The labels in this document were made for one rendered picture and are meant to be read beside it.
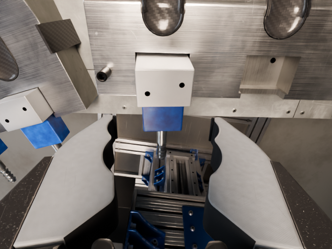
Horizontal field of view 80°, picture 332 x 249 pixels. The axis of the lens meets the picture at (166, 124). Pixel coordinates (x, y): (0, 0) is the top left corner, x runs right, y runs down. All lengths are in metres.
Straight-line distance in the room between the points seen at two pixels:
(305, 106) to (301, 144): 1.24
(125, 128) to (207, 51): 0.89
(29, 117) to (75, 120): 1.09
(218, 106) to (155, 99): 0.17
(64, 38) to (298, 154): 1.58
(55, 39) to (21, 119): 0.10
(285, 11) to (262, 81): 0.08
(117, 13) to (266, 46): 0.14
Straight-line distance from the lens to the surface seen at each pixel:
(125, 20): 0.20
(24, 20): 0.28
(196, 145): 1.11
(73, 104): 0.29
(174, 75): 0.17
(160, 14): 0.20
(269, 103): 0.36
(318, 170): 1.87
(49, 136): 0.31
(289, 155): 1.65
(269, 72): 0.26
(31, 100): 0.28
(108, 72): 0.21
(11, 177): 0.42
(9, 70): 0.31
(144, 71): 0.17
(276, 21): 0.23
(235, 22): 0.21
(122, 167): 1.23
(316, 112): 0.41
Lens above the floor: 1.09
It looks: 59 degrees down
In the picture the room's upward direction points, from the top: 180 degrees counter-clockwise
